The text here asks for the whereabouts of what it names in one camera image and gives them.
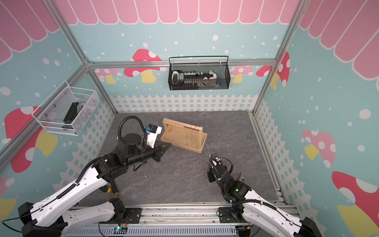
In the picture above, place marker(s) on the wooden jewelry display stand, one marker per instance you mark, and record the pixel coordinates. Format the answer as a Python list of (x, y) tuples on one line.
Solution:
[(184, 135)]

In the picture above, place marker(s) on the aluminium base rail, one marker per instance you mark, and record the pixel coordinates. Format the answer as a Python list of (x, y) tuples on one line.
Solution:
[(184, 220)]

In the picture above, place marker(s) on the black wire mesh basket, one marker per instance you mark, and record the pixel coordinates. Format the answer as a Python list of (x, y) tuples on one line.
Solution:
[(199, 73)]

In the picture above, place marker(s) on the orange black screwdriver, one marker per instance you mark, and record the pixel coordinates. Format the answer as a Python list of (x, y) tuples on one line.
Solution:
[(111, 188)]

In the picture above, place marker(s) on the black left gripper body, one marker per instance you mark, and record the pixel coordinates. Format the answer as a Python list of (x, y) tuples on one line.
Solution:
[(148, 153)]

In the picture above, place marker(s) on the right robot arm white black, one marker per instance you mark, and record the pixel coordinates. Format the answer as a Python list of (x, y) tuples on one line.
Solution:
[(249, 206)]

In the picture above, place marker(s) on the white wire basket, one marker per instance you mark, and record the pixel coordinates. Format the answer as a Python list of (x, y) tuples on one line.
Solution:
[(67, 110)]

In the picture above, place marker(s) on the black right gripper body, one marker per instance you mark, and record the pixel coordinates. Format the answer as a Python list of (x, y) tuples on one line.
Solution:
[(210, 176)]

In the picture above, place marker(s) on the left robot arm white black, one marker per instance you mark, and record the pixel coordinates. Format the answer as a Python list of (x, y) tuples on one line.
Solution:
[(53, 217)]

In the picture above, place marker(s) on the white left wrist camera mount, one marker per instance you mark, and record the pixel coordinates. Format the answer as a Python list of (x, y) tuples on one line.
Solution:
[(151, 134)]

